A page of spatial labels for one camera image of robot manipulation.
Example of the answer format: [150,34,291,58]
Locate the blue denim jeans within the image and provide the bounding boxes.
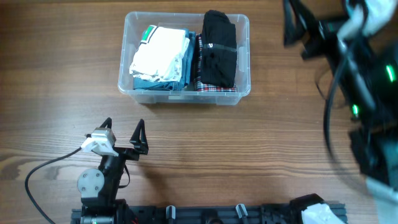
[133,29,196,91]

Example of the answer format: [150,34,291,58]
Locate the red navy plaid shirt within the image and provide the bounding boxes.
[193,34,237,92]

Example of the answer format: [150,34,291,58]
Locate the white shirt green tag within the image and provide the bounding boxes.
[129,25,190,82]

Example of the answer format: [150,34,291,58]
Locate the black garment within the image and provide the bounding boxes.
[201,10,237,88]

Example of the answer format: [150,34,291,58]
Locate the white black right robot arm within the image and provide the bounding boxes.
[283,0,397,223]

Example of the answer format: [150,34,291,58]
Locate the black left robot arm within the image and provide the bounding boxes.
[71,118,149,224]

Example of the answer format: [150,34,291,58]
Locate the clear plastic storage container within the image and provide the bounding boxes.
[118,11,251,105]

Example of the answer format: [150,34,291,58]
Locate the black left camera cable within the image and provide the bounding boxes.
[24,146,83,224]

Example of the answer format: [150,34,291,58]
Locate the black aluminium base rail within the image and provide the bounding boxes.
[70,203,347,224]

